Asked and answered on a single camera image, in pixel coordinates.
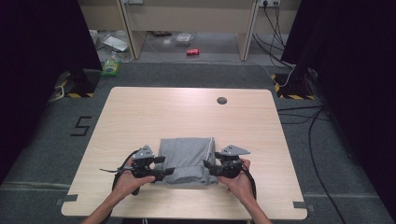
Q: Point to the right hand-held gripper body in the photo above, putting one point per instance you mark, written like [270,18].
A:
[232,165]

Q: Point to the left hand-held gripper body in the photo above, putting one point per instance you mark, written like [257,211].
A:
[141,163]

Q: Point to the person's right hand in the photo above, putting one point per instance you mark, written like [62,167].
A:
[239,185]

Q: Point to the person's left hand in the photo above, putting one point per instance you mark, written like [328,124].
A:
[130,185]

